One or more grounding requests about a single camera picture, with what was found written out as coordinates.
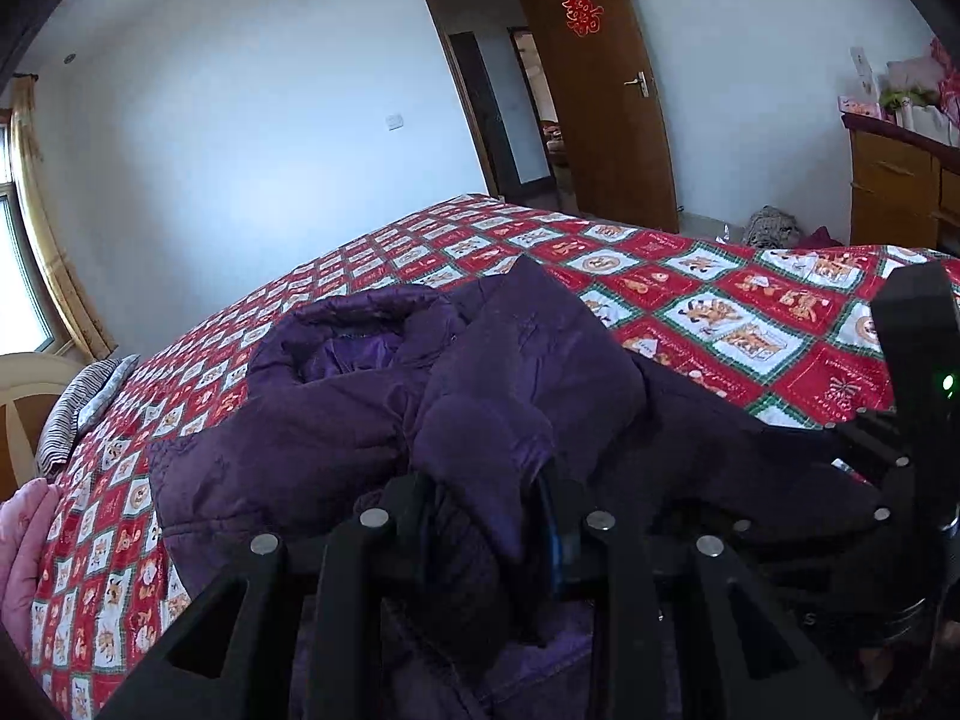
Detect grey cloth pile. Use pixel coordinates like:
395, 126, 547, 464
742, 205, 802, 248

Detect cream wooden headboard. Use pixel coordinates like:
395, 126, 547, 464
0, 351, 87, 503

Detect purple padded jacket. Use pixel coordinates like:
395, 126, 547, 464
146, 255, 893, 720

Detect red printed patchwork quilt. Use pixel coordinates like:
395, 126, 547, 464
30, 193, 960, 720

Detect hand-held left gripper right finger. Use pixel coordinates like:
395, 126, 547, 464
535, 463, 872, 720

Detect tall white box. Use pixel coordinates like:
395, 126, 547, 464
851, 46, 878, 102

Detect striped pillow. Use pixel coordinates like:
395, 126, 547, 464
36, 355, 142, 477

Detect brown door frame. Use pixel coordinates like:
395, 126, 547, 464
416, 0, 578, 211

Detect brown wooden door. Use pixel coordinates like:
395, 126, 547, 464
521, 0, 680, 233

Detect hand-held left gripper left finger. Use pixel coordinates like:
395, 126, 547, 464
97, 472, 437, 720

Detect wooden dresser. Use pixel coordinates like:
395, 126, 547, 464
844, 114, 960, 252

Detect items on dresser top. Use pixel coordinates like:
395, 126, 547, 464
885, 37, 960, 143

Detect pink quilt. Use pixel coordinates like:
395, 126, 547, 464
0, 478, 65, 661

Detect window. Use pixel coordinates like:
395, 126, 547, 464
0, 109, 68, 357

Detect yellow curtain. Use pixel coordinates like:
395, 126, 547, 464
9, 73, 119, 361

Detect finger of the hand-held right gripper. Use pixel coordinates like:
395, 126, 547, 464
821, 405, 920, 496
652, 495, 931, 608

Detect red paper door ornament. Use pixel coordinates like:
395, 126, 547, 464
562, 0, 605, 37

